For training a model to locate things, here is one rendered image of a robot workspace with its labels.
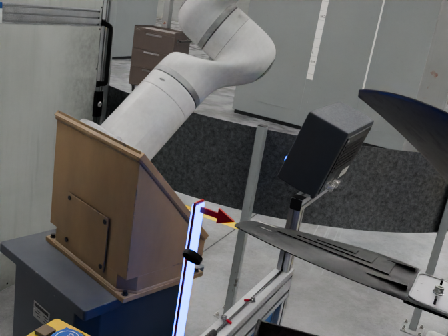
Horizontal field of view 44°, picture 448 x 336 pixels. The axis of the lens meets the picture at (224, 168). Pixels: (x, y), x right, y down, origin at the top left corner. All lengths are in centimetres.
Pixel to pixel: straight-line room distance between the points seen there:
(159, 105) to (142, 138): 7
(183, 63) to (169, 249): 37
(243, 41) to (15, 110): 151
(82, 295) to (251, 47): 60
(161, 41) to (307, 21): 191
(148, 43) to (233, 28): 634
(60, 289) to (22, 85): 154
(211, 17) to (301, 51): 578
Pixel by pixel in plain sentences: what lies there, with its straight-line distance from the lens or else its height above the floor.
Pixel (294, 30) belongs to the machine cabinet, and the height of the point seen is 119.
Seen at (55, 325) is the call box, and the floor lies 107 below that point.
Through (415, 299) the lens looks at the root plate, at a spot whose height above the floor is 118.
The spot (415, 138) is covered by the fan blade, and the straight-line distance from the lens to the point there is 56.
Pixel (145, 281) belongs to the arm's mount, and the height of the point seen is 96.
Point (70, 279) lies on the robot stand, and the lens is 110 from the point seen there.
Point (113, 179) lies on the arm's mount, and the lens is 100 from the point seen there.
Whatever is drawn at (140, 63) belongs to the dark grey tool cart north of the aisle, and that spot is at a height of 42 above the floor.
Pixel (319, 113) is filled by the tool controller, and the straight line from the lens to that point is 134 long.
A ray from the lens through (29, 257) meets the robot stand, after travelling 118.
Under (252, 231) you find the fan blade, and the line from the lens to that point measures 70.
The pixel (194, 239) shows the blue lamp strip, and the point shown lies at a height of 113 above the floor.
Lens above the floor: 149
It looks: 18 degrees down
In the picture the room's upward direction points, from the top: 9 degrees clockwise
